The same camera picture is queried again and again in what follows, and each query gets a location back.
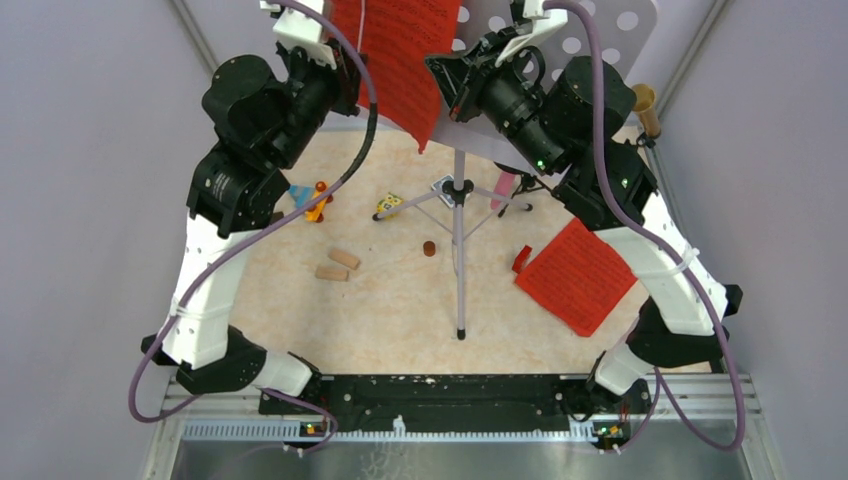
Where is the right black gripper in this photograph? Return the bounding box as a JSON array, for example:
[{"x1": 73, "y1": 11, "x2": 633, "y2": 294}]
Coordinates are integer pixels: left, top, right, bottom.
[{"x1": 421, "y1": 28, "x2": 565, "y2": 180}]

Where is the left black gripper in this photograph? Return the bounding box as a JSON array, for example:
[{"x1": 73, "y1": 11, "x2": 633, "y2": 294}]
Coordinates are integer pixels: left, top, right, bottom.
[{"x1": 266, "y1": 35, "x2": 368, "y2": 170}]

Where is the lilac music stand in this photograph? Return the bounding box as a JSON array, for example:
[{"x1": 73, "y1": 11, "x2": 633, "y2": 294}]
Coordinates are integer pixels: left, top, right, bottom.
[{"x1": 370, "y1": 0, "x2": 660, "y2": 341}]

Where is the red sheet music page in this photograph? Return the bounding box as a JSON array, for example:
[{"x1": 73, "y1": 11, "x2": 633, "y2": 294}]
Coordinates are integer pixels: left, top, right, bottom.
[
  {"x1": 331, "y1": 0, "x2": 462, "y2": 153},
  {"x1": 514, "y1": 219, "x2": 636, "y2": 337}
]

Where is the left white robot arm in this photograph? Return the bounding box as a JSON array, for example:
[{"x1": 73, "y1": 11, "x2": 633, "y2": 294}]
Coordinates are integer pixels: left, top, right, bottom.
[{"x1": 141, "y1": 39, "x2": 361, "y2": 414}]

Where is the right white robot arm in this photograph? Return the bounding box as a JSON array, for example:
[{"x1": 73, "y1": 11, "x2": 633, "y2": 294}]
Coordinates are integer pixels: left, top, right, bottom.
[{"x1": 425, "y1": 28, "x2": 742, "y2": 412}]

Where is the blue yellow toy vehicle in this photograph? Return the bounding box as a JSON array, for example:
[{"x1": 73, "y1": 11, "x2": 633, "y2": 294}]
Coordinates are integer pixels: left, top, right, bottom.
[{"x1": 288, "y1": 181, "x2": 334, "y2": 223}]

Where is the blue playing card box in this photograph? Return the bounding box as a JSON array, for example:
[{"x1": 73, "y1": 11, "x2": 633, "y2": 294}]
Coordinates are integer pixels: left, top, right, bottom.
[{"x1": 431, "y1": 175, "x2": 456, "y2": 209}]

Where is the pink microphone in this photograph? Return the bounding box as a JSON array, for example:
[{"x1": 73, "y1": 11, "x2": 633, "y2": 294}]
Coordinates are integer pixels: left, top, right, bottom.
[{"x1": 490, "y1": 171, "x2": 516, "y2": 211}]

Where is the yellow owl toy block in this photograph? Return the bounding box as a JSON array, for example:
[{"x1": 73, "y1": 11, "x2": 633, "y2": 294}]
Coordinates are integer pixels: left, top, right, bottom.
[{"x1": 373, "y1": 192, "x2": 404, "y2": 221}]

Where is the beige wooden peg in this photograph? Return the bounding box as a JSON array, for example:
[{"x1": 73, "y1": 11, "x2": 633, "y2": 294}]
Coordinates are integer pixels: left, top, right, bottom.
[
  {"x1": 314, "y1": 265, "x2": 349, "y2": 282},
  {"x1": 328, "y1": 248, "x2": 361, "y2": 270}
]

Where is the brown wooden cylinder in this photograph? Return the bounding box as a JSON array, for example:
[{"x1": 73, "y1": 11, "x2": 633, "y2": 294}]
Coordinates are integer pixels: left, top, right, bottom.
[{"x1": 422, "y1": 241, "x2": 436, "y2": 257}]

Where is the gold microphone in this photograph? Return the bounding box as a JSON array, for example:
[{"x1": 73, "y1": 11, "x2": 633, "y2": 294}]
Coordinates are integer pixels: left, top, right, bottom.
[{"x1": 631, "y1": 83, "x2": 662, "y2": 139}]

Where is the red owl toy block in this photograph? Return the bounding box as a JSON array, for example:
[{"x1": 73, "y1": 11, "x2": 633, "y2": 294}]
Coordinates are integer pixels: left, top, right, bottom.
[{"x1": 511, "y1": 245, "x2": 532, "y2": 274}]

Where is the black tall microphone tripod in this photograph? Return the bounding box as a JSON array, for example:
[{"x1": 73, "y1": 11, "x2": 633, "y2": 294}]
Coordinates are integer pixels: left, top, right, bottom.
[{"x1": 636, "y1": 132, "x2": 657, "y2": 149}]

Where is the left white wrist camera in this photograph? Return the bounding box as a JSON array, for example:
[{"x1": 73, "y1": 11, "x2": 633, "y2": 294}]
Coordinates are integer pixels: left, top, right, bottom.
[{"x1": 259, "y1": 1, "x2": 336, "y2": 70}]

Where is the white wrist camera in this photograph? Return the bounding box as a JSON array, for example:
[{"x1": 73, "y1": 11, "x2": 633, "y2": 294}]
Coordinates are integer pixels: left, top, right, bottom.
[
  {"x1": 495, "y1": 0, "x2": 568, "y2": 67},
  {"x1": 259, "y1": 1, "x2": 336, "y2": 70}
]

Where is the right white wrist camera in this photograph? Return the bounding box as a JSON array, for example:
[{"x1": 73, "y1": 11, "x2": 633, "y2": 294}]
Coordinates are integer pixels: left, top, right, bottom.
[{"x1": 495, "y1": 0, "x2": 568, "y2": 67}]

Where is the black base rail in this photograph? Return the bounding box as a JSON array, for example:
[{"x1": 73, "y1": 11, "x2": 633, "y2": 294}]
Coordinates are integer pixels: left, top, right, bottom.
[{"x1": 300, "y1": 374, "x2": 651, "y2": 433}]

